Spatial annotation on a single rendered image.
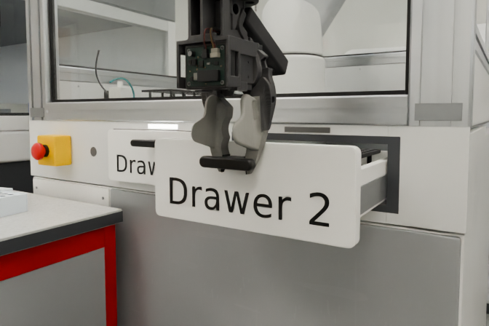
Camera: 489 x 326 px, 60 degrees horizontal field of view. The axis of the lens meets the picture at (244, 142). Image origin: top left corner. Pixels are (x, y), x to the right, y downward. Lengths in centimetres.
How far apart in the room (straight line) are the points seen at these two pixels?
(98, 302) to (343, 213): 64
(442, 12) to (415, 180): 23
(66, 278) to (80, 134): 34
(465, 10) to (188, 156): 41
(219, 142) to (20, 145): 116
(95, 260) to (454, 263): 66
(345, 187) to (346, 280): 28
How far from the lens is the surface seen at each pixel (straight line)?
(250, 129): 48
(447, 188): 65
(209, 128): 51
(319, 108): 69
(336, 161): 47
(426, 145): 64
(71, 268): 92
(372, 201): 60
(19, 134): 161
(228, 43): 44
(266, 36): 54
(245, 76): 48
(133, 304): 103
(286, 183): 50
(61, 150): 108
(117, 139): 94
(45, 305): 91
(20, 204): 99
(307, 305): 76
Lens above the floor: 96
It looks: 4 degrees down
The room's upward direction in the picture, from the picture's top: straight up
